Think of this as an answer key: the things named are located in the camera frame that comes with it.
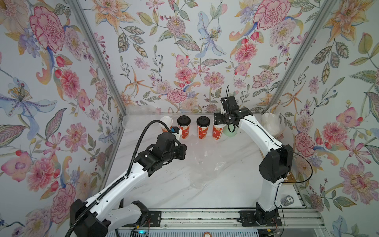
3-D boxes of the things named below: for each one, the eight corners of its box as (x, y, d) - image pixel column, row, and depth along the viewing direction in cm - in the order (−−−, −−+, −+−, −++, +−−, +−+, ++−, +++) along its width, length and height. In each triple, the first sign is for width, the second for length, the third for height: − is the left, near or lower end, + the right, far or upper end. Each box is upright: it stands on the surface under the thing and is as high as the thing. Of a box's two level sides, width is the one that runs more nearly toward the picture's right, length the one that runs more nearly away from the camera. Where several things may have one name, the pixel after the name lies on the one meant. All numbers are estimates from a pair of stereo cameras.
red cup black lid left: (182, 142, 107) (181, 125, 92) (177, 135, 112) (175, 117, 96) (191, 138, 110) (191, 121, 95) (186, 131, 114) (186, 113, 99)
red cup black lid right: (196, 140, 107) (197, 124, 93) (196, 132, 112) (197, 115, 98) (207, 140, 107) (210, 124, 93) (207, 132, 112) (209, 115, 98)
